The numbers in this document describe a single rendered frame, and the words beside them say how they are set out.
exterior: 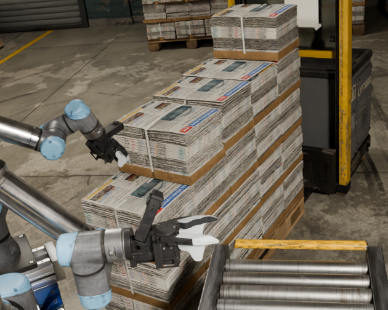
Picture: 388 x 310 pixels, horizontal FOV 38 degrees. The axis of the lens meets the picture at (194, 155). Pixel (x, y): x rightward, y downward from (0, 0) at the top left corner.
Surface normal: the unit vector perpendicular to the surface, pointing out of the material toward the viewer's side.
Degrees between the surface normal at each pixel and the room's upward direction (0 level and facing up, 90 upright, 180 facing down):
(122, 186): 1
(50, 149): 90
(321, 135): 90
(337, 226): 0
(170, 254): 82
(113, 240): 41
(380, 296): 0
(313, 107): 90
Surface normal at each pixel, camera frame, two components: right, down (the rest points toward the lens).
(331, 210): -0.11, -0.89
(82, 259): 0.01, 0.44
